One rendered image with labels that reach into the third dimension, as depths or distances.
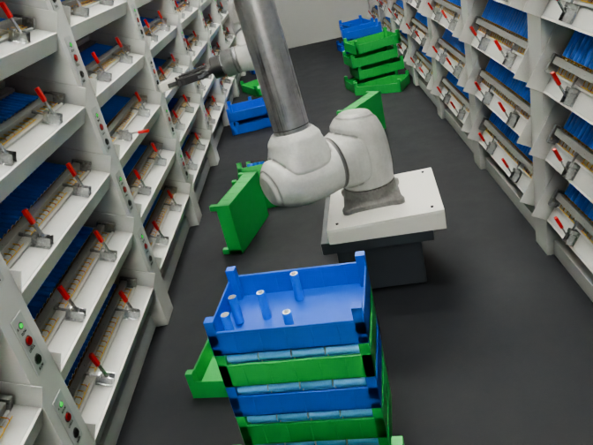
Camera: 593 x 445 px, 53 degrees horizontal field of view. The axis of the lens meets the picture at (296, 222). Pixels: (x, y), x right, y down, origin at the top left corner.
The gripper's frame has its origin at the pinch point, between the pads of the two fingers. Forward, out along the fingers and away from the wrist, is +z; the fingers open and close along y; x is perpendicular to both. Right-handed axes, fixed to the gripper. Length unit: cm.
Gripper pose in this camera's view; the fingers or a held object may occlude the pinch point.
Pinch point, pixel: (168, 84)
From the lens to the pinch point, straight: 218.1
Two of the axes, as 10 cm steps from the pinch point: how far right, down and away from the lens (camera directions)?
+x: -3.3, -8.5, -4.2
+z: -9.4, 3.0, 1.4
